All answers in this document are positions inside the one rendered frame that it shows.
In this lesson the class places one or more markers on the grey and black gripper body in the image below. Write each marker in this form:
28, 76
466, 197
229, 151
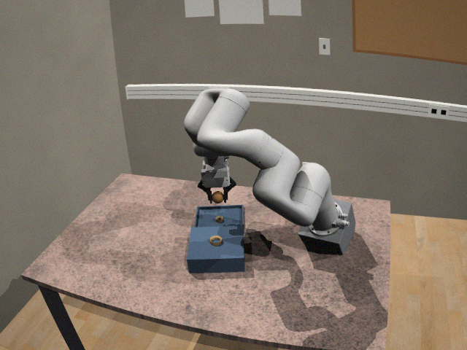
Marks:
217, 182

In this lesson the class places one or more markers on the brown ball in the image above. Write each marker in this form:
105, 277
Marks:
217, 197

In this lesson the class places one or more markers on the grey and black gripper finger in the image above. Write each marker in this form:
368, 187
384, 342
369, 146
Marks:
227, 189
207, 190

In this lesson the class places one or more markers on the blue square box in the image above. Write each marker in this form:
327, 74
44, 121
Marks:
216, 249

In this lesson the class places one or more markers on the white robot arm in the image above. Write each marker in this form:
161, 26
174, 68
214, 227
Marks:
209, 124

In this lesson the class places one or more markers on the blue square tray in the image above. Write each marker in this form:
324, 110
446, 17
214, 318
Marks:
210, 216

